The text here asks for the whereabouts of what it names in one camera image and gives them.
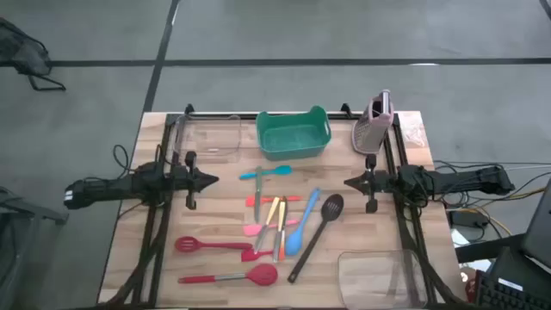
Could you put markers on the blue silicone spoon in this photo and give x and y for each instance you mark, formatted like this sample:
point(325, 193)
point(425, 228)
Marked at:
point(293, 245)

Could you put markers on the black aluminium table frame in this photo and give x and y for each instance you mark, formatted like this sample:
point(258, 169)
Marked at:
point(340, 115)

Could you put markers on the orange small silicone spatula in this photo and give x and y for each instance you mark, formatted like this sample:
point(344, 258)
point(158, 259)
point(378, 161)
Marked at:
point(275, 199)

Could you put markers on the dark monitor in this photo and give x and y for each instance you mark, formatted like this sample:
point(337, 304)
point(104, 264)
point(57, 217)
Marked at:
point(540, 232)

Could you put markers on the teal plastic bin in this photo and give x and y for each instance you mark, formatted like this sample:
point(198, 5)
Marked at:
point(292, 138)

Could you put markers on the black mesh chair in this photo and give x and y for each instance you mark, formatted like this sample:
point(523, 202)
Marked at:
point(21, 51)

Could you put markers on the black desk bar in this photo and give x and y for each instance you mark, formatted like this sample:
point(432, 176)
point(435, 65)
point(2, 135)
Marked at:
point(486, 249)

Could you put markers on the clear plastic container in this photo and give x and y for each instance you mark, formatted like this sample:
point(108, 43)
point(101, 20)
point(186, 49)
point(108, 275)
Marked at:
point(379, 280)
point(215, 138)

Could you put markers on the all-red slotted turner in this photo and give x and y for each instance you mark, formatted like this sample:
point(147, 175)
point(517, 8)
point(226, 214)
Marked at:
point(187, 244)

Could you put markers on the clear plastic bag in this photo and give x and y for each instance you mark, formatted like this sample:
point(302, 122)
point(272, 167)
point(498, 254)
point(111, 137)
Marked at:
point(415, 131)

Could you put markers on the grey metal furniture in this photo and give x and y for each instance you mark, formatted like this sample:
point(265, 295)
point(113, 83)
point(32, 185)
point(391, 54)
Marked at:
point(26, 211)

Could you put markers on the black keyboard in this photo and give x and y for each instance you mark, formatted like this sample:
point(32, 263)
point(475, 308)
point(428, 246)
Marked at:
point(508, 297)

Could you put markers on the black power adapter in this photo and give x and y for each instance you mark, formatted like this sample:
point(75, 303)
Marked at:
point(469, 219)

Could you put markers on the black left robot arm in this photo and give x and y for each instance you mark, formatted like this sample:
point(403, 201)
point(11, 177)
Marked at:
point(112, 187)

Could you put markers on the pink metal box grater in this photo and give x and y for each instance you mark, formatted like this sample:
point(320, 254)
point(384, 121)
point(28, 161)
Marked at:
point(370, 133)

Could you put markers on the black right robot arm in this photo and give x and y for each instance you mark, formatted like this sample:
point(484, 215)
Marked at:
point(452, 181)

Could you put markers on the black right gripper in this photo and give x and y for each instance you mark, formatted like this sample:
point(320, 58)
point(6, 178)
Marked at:
point(371, 183)

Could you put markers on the black slotted spoon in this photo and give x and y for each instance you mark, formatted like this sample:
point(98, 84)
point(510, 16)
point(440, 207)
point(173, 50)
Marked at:
point(333, 206)

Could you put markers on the teal small silicone spatula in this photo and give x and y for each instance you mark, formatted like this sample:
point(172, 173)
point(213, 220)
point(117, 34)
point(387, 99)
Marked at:
point(282, 170)

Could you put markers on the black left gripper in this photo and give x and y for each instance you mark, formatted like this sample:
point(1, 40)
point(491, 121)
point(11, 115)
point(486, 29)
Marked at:
point(190, 178)

